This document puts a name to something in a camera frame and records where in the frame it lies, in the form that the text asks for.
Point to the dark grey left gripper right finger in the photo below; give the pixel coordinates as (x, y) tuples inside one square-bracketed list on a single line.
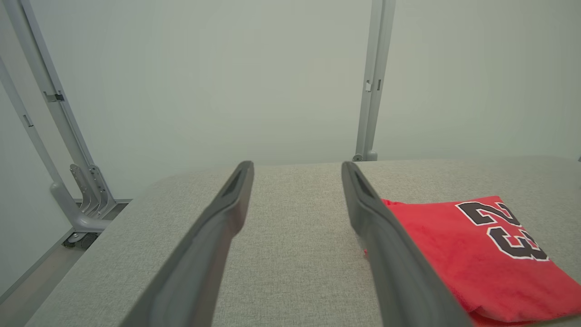
[(395, 272)]

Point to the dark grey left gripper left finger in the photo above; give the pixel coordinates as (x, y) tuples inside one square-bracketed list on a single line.
[(204, 254)]

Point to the red and white basketball jersey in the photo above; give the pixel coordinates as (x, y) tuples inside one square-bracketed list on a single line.
[(454, 245)]

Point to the grey fabric sofa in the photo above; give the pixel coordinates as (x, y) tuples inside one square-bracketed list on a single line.
[(295, 227)]

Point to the black frame caster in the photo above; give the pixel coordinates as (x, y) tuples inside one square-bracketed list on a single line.
[(88, 240)]

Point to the grey curved frame bar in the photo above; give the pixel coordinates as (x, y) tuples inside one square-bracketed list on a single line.
[(27, 131)]

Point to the grey metal partition post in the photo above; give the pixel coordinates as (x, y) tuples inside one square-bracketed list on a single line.
[(376, 45)]

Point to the grey slanted frame post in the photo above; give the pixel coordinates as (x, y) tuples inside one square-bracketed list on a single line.
[(41, 68)]

